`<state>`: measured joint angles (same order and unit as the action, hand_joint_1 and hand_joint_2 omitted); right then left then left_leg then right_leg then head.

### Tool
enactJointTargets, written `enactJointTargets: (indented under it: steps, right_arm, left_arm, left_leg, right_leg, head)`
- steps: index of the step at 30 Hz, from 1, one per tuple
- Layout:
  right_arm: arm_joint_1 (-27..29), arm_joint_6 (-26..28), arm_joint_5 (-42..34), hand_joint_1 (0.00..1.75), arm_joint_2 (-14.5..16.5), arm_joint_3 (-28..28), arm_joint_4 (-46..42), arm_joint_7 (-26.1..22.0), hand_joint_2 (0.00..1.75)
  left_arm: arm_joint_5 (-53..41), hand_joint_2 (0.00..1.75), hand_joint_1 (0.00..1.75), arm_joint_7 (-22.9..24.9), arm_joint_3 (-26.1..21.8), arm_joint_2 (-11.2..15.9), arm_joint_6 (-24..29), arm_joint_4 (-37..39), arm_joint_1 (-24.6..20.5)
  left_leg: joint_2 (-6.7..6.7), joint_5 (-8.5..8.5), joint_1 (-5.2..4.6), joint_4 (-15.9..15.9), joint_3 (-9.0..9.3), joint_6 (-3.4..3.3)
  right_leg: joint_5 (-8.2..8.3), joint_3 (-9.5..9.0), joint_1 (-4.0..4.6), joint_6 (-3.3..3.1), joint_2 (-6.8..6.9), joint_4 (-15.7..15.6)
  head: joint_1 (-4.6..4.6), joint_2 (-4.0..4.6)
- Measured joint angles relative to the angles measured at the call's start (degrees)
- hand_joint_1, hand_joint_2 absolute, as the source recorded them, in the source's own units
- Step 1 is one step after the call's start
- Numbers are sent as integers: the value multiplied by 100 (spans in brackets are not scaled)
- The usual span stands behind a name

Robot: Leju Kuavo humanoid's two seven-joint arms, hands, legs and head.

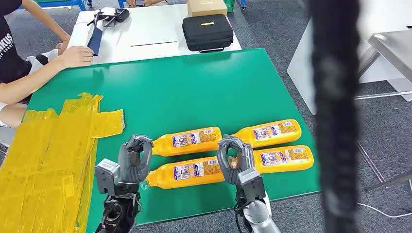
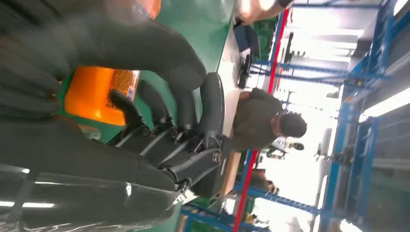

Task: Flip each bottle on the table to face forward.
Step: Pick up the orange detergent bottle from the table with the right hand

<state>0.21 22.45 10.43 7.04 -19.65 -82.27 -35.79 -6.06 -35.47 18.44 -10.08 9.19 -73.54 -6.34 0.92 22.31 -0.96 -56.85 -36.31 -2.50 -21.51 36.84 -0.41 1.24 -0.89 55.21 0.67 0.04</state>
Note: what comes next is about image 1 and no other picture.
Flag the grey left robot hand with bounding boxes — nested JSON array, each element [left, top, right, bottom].
[[117, 134, 155, 184]]

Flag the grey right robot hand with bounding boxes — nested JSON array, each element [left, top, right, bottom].
[[216, 134, 256, 185]]

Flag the person's right hand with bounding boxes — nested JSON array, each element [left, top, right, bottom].
[[59, 45, 95, 69]]

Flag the person's left hand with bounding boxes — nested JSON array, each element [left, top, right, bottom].
[[55, 34, 71, 56]]

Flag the orange detergent bottle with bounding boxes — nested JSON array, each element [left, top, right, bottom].
[[140, 156, 226, 190], [231, 119, 303, 149], [227, 145, 315, 175], [151, 126, 223, 158]]

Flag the dark blue flat device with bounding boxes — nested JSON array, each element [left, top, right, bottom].
[[86, 11, 104, 57]]

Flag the person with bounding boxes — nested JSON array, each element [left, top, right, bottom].
[[0, 0, 95, 129], [126, 0, 168, 8]]

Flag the black handheld device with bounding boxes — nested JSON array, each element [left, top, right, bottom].
[[86, 8, 130, 28]]

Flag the white cabinet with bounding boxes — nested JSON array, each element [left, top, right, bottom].
[[286, 0, 412, 116]]

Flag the black carrying case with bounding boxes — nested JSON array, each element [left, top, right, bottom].
[[182, 14, 234, 54]]

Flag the cardboard box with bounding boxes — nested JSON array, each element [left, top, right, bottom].
[[187, 0, 228, 17]]

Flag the metal stand legs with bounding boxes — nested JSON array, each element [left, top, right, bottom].
[[355, 140, 412, 194]]

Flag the steel table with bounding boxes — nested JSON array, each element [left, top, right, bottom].
[[354, 29, 412, 101]]

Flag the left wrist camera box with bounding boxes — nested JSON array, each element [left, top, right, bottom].
[[94, 158, 121, 196]]

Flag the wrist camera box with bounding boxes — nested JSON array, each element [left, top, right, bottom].
[[94, 158, 121, 196], [236, 167, 267, 203]]

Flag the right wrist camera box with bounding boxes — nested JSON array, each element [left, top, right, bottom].
[[236, 167, 267, 203]]

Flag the blue metal frame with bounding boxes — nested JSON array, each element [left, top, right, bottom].
[[17, 0, 93, 12]]

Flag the black hanging cable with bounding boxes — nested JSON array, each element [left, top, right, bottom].
[[307, 0, 361, 233]]

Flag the white floor cable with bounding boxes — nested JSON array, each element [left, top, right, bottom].
[[356, 201, 412, 219]]

